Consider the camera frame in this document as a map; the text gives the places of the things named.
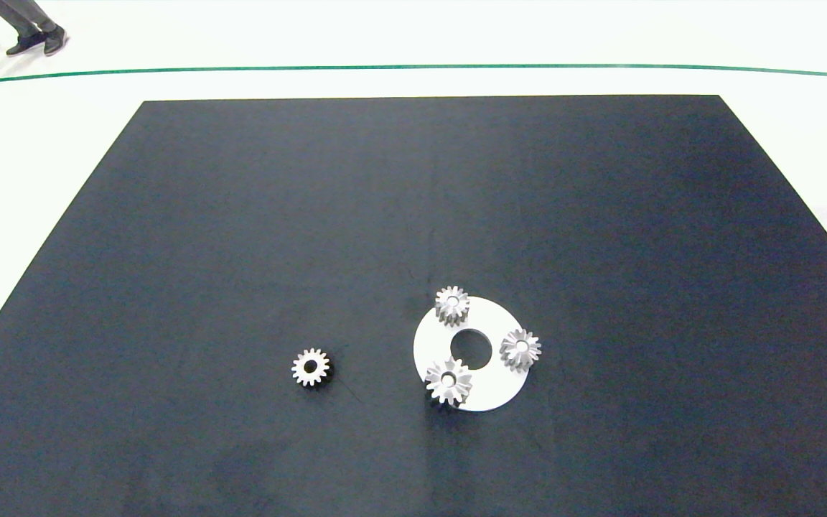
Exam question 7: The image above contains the small steel gear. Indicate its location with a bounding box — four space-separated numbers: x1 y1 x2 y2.
500 328 542 371
291 348 331 388
434 286 471 326

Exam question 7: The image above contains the large steel gear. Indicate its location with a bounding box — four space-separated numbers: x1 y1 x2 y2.
425 357 474 406

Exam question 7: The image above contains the round white plate with pins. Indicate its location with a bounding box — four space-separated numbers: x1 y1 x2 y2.
413 296 531 413

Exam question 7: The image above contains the dark mat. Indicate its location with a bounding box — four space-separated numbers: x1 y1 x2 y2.
0 95 827 517

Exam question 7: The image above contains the person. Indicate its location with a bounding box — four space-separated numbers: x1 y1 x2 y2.
0 0 69 57

